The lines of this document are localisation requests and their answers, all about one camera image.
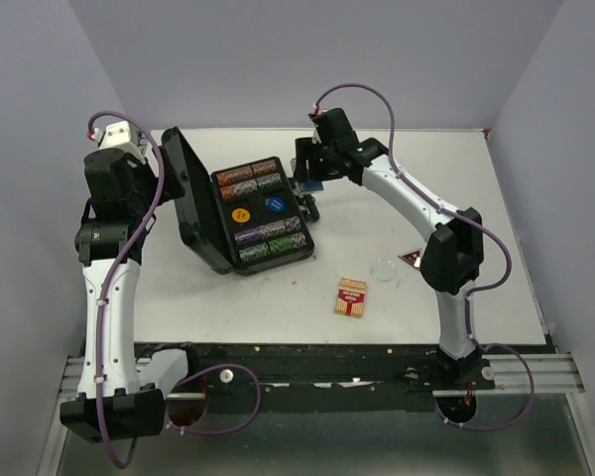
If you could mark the blue playing card deck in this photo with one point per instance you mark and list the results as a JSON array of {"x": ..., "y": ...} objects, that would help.
[{"x": 312, "y": 186}]

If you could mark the blue green poker chip stack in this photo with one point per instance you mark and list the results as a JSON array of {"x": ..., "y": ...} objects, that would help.
[{"x": 269, "y": 181}]

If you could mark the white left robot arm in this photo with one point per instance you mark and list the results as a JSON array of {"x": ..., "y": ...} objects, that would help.
[{"x": 115, "y": 399}]

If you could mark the red triangular plaque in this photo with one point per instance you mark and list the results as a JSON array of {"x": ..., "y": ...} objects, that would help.
[{"x": 412, "y": 258}]

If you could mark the blue small blind button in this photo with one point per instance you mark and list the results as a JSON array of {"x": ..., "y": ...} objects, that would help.
[{"x": 276, "y": 204}]

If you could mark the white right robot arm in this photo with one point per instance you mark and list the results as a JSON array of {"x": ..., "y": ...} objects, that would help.
[{"x": 453, "y": 253}]

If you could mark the green blue chip row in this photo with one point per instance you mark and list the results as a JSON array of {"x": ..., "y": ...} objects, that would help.
[{"x": 273, "y": 248}]

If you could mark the clear round dealer button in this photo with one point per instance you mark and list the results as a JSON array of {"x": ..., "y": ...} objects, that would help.
[{"x": 383, "y": 270}]

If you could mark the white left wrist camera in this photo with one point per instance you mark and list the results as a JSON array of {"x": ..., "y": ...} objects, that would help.
[{"x": 124, "y": 136}]

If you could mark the black poker chip case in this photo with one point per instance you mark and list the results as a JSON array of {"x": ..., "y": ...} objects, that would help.
[{"x": 205, "y": 225}]

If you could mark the brown white poker chip stack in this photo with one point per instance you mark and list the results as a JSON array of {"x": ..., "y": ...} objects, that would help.
[{"x": 237, "y": 189}]

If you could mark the purple chip row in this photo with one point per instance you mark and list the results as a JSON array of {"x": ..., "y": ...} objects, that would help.
[{"x": 267, "y": 231}]

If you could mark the black mounting rail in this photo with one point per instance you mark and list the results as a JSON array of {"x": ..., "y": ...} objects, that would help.
[{"x": 323, "y": 378}]

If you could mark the orange big blind button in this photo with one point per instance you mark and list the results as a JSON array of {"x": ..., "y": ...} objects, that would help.
[{"x": 241, "y": 215}]

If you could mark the red playing card deck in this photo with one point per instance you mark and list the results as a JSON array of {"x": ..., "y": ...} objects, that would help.
[{"x": 350, "y": 297}]

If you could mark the aluminium frame rail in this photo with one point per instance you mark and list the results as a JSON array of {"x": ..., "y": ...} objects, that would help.
[{"x": 551, "y": 374}]

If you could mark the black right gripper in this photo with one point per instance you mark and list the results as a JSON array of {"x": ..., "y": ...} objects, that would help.
[{"x": 304, "y": 152}]

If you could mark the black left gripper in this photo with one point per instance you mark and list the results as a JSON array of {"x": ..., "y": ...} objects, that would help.
[{"x": 171, "y": 185}]

